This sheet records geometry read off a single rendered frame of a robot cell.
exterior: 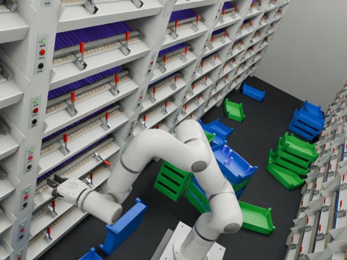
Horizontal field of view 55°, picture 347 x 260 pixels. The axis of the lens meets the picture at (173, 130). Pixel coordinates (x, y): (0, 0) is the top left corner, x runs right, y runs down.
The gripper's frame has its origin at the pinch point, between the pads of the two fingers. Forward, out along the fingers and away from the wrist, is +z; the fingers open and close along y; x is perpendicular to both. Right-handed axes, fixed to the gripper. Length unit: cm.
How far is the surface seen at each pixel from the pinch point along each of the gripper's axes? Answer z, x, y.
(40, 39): -11, -65, 17
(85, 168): 2.5, 7.8, -22.6
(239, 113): -14, 65, -272
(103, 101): -4.4, -30.8, -22.9
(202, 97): 7, 26, -190
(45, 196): 2.3, 7.9, 2.9
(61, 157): -1.0, -11.5, -2.5
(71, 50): -2, -56, -5
